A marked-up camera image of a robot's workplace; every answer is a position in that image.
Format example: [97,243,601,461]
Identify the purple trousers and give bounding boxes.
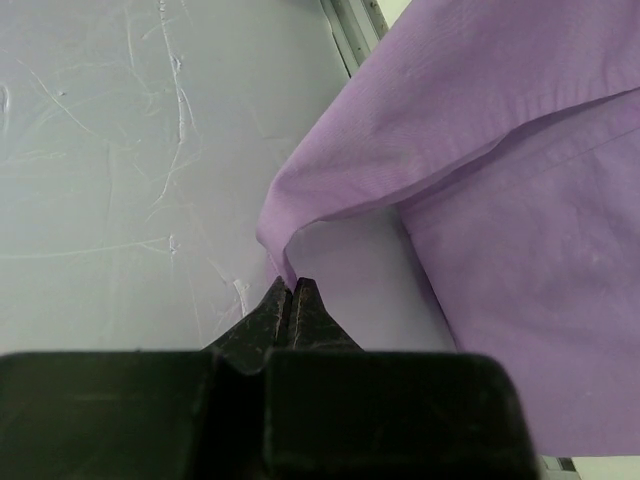
[257,1,639,457]

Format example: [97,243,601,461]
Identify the aluminium rail frame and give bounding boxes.
[320,0,410,77]

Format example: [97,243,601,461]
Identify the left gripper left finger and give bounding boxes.
[1,280,292,479]

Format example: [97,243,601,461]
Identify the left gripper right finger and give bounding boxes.
[264,278,540,479]

